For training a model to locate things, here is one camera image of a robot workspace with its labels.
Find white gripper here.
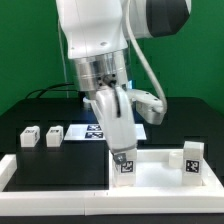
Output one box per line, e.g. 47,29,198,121
94,86,137,165

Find white square table top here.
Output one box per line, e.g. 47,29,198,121
109,149,223,189

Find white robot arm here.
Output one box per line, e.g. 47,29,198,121
56,0,191,165

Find marker plate with tags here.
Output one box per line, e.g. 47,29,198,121
64,124,147,141

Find white U-shaped fence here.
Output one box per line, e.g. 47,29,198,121
0,154,224,216

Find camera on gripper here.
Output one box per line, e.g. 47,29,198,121
127,89,165,125

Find black cables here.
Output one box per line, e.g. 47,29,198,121
25,81,78,100

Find grey cable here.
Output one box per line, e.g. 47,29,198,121
57,16,70,99

